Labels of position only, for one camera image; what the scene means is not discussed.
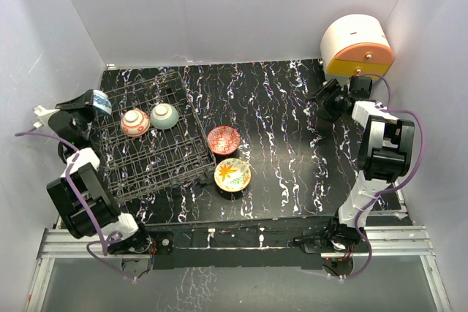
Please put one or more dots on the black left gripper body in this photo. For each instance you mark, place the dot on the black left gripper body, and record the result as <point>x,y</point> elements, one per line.
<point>81,112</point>

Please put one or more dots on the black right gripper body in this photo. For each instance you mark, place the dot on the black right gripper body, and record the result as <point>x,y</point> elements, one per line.
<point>334,104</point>

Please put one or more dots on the blue patterned bowl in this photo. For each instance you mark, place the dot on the blue patterned bowl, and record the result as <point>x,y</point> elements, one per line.
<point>101,103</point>

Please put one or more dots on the orange leaf patterned bowl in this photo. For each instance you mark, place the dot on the orange leaf patterned bowl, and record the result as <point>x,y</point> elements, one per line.
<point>134,123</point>

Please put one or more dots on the pale green ceramic bowl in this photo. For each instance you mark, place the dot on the pale green ceramic bowl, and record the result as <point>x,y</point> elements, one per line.
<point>164,116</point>

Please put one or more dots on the red geometric patterned bowl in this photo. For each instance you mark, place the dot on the red geometric patterned bowl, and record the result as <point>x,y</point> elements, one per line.
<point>223,140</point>

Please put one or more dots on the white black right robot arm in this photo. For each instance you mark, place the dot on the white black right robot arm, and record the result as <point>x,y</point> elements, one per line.
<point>384,156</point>

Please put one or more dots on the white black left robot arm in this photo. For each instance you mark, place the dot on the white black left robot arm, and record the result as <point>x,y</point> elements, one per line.
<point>81,198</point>

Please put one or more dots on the white round drawer cabinet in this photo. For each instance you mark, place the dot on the white round drawer cabinet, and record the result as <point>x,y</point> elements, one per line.
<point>355,45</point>

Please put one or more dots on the yellow star patterned bowl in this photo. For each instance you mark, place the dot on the yellow star patterned bowl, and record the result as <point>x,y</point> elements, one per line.
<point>232,175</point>

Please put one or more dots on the grey wire dish rack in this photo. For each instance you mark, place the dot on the grey wire dish rack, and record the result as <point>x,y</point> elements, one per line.
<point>134,167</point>

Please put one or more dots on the aluminium frame rail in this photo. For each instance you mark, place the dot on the aluminium frame rail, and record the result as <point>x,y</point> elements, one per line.
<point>245,244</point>

